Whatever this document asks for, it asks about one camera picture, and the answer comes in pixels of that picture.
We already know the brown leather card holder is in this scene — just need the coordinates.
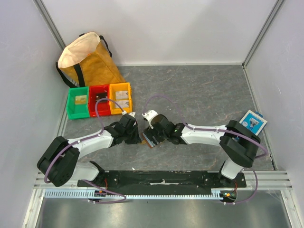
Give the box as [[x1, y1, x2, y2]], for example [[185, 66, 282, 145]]
[[142, 133, 164, 148]]

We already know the white VIP card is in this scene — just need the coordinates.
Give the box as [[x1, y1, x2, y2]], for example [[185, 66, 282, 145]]
[[115, 100, 130, 108]]

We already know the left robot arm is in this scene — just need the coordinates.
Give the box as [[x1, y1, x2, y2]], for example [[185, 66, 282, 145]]
[[37, 112, 141, 187]]

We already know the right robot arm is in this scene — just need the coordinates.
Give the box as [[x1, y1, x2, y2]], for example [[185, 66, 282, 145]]
[[142, 110, 261, 187]]

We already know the silver VIP card in bin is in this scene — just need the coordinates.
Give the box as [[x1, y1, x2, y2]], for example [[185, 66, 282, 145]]
[[115, 91, 129, 100]]

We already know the black VIP card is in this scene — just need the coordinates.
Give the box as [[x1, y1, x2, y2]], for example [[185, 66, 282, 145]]
[[95, 93, 108, 102]]

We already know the gold card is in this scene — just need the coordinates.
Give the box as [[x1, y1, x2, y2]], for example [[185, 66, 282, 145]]
[[75, 95, 87, 105]]

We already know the yellow plastic bin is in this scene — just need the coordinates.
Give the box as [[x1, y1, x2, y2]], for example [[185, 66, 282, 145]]
[[109, 82, 133, 115]]

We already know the red plastic bin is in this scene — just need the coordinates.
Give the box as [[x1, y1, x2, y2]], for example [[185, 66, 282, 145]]
[[88, 85, 111, 117]]

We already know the green plastic bin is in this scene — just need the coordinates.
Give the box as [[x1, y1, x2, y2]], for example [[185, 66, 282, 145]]
[[66, 87, 90, 120]]

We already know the tan paper tote bag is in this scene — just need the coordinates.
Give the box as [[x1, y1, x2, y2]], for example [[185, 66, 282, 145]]
[[56, 32, 126, 88]]

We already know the blue razor box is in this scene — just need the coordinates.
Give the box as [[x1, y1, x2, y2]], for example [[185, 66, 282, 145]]
[[239, 110, 268, 136]]

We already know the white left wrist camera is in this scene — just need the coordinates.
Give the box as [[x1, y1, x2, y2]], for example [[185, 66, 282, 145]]
[[122, 111, 136, 117]]

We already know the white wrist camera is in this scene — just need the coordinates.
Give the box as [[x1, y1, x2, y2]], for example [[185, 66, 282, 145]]
[[122, 111, 136, 117], [142, 110, 158, 126]]

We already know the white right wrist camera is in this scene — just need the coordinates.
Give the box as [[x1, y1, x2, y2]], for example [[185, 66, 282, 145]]
[[142, 110, 158, 126]]

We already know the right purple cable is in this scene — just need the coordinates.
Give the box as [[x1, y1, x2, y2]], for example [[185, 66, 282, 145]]
[[143, 94, 269, 205]]

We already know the purple cable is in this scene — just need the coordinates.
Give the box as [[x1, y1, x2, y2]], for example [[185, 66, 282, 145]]
[[143, 94, 269, 205], [44, 98, 129, 205]]

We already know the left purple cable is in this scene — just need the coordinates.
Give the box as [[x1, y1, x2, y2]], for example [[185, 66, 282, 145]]
[[44, 98, 129, 205]]

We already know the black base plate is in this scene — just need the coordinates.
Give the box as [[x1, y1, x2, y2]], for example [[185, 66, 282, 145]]
[[92, 171, 247, 189]]

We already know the blue slotted cable duct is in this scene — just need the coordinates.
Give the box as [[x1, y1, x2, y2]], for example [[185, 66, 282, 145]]
[[44, 189, 223, 200]]

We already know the aluminium front rail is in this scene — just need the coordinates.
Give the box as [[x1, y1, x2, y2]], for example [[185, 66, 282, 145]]
[[33, 169, 294, 190]]

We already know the aluminium corner post left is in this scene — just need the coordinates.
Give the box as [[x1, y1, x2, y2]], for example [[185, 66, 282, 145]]
[[33, 0, 66, 50]]

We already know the aluminium corner post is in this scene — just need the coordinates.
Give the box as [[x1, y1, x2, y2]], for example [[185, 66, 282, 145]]
[[33, 0, 66, 50], [242, 0, 285, 70]]

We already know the aluminium corner post right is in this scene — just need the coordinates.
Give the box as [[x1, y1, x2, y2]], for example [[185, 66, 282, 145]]
[[242, 0, 285, 70]]

